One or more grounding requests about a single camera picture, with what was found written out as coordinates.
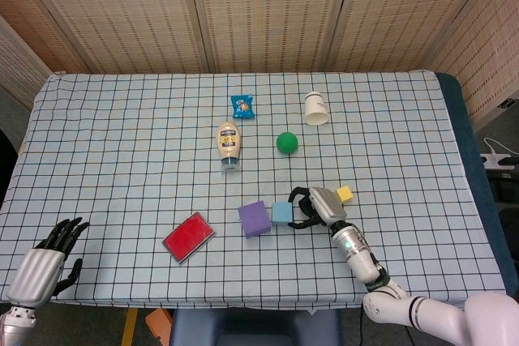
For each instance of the yellow foam cube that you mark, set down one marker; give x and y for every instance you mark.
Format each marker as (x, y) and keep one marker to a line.
(345, 194)

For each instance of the blue snack packet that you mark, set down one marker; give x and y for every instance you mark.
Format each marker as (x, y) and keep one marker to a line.
(243, 107)

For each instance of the woven folding screen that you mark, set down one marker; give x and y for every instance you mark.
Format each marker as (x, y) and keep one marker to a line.
(267, 9)

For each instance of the orange object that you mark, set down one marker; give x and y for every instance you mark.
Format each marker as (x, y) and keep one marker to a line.
(159, 323)

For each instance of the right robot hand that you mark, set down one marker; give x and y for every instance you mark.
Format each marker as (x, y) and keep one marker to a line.
(328, 204)

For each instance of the dark blue padded table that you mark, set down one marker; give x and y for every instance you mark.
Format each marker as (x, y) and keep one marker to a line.
(466, 131)

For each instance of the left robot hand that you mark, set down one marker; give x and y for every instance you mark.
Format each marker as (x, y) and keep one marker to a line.
(36, 275)

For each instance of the white power strip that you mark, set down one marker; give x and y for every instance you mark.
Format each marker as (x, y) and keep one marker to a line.
(494, 160)

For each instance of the white paper cup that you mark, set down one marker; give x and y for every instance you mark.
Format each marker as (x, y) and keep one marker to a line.
(316, 109)

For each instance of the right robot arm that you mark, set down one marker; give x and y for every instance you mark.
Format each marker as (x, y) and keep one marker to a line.
(361, 259)

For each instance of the blue checkered tablecloth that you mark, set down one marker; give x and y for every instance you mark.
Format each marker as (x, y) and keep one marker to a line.
(121, 151)

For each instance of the red ink pad tin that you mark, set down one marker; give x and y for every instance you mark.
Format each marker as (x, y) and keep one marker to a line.
(188, 238)

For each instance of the green ball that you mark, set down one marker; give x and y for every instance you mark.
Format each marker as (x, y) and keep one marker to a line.
(287, 143)

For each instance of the yellow floor tape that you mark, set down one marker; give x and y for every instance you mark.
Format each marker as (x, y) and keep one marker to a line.
(129, 327)

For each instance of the blue foam cube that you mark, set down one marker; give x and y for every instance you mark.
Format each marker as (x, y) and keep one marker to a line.
(281, 214)

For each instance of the black box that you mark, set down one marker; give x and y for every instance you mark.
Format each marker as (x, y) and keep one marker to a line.
(504, 186)

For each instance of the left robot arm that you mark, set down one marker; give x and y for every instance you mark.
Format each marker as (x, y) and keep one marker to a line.
(16, 321)

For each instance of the mayonnaise squeeze bottle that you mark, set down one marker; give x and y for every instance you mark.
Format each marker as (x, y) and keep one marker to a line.
(228, 141)

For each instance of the purple foam cube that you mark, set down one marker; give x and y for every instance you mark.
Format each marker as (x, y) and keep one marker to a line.
(253, 219)

